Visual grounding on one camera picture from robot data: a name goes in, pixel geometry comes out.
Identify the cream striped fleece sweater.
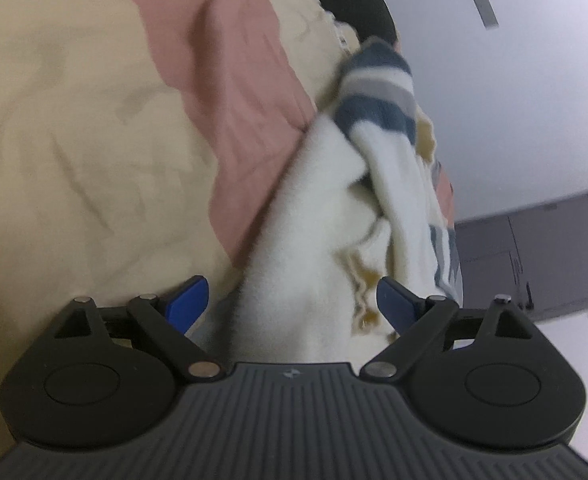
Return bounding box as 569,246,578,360
195,34,466,365

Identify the black door handle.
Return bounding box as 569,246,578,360
523,282,535,311

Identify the patchwork bed quilt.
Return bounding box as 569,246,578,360
0,0,364,456

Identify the grey door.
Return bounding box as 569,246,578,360
456,193,588,321

